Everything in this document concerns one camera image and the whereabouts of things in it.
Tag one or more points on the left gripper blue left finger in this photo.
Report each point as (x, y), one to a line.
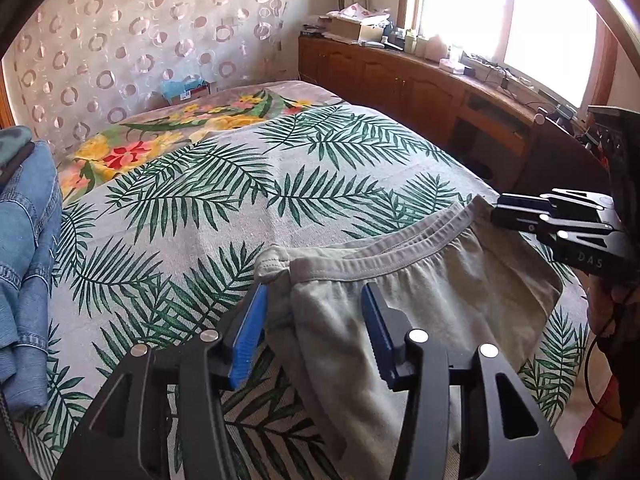
(243, 333)

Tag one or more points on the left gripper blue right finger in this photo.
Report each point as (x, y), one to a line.
(387, 329)

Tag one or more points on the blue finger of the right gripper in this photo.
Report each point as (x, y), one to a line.
(524, 201)
(515, 218)

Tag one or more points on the white power strip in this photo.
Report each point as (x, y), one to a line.
(485, 69)

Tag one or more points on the teal-grey folded garment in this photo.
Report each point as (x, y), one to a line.
(12, 140)

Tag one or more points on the floral pink bedspread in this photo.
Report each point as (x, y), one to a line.
(146, 136)

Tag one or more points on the blue denim jeans bottom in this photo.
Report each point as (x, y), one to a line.
(31, 213)

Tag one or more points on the box with blue item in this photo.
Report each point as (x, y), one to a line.
(176, 92)

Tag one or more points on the cardboard box on cabinet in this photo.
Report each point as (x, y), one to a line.
(354, 30)

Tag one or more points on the dark folded garment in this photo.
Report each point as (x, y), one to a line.
(8, 170)

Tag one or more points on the long wooden cabinet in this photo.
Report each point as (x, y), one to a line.
(506, 139)

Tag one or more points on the window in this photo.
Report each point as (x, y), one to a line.
(560, 47)

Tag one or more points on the circle pattern sheer curtain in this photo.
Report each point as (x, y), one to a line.
(79, 66)

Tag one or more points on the grey-green pants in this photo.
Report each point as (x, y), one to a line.
(338, 317)

